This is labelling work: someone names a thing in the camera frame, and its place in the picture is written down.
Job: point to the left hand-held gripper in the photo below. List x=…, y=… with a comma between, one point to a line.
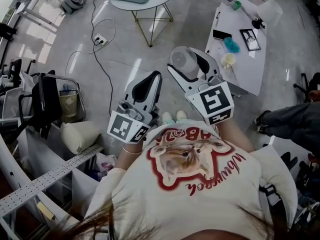
x=122, y=127

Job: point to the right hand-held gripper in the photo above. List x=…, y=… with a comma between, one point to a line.
x=215, y=101

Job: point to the clear plastic cup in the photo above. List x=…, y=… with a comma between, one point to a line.
x=182, y=59

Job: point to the person's left forearm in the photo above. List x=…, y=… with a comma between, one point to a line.
x=127, y=159

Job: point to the person's right forearm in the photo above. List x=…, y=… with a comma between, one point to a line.
x=235, y=136

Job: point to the person's left hand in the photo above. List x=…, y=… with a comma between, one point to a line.
x=155, y=117

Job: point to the person's left white shoe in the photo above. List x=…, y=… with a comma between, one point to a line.
x=167, y=117

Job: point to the person's white shoe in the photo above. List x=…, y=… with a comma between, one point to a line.
x=167, y=117
x=181, y=115

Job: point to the person's patterned trousers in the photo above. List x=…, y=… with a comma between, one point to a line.
x=171, y=121

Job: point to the cream mug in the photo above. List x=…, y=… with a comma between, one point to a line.
x=228, y=60

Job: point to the person's right white shoe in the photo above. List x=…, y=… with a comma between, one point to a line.
x=181, y=115

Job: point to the black phone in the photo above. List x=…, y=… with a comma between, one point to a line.
x=221, y=34

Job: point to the teal fluffy pouf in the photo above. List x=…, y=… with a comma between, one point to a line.
x=232, y=46

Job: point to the white desk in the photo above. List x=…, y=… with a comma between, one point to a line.
x=247, y=66

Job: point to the white power strip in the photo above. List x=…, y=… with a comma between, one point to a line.
x=100, y=39

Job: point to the small green container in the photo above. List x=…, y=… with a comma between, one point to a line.
x=237, y=5

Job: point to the cream cushion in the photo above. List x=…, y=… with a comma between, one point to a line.
x=80, y=136

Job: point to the beige waste basket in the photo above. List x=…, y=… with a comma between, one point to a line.
x=68, y=105

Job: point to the white printed plastic bag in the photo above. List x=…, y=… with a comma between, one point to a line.
x=106, y=164

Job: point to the white paper roll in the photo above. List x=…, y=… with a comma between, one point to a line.
x=270, y=11

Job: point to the black office chair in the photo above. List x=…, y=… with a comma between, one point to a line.
x=15, y=71
x=306, y=86

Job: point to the grey backpack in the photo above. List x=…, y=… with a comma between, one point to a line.
x=72, y=4

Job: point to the person's white cat-print shirt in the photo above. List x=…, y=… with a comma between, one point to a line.
x=200, y=204

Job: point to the white mesh chair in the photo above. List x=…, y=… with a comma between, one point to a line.
x=12, y=101

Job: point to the yellow notepad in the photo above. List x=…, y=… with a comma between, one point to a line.
x=45, y=210

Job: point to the black picture frame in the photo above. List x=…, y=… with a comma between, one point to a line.
x=250, y=40

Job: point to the black chrome-frame chair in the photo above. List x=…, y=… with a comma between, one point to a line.
x=48, y=99

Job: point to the white perforated shelf frame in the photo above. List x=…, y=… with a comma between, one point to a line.
x=50, y=174

